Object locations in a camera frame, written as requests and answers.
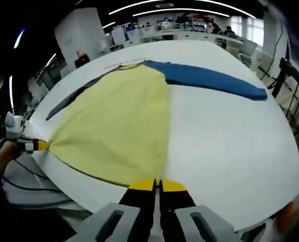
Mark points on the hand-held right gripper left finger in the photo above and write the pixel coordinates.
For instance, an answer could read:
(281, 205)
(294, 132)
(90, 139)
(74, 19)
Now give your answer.
(129, 216)

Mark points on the shelf of colourful goods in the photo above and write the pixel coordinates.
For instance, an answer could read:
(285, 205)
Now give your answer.
(193, 22)

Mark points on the short curved ceiling light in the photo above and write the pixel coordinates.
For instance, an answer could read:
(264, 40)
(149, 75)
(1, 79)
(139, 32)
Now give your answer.
(179, 10)

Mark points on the yellow blue grey garment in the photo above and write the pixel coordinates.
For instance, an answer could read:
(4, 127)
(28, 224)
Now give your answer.
(119, 113)

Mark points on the white long counter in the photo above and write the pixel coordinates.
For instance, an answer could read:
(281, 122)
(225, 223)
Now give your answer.
(189, 36)

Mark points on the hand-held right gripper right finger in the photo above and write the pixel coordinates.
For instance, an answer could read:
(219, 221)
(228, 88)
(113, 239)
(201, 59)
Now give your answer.
(179, 216)

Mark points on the black equipment case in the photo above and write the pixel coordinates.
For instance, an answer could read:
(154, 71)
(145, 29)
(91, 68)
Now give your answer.
(82, 61)

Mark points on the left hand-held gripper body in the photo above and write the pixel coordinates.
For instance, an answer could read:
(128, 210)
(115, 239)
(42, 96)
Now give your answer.
(14, 126)

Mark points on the long curved ceiling light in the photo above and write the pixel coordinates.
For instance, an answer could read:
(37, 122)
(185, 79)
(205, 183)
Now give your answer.
(179, 6)

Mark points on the black metal stand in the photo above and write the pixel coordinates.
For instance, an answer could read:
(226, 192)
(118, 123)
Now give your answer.
(294, 80)

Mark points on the orange and white cloth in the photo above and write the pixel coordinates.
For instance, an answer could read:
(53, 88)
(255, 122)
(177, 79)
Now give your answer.
(295, 214)

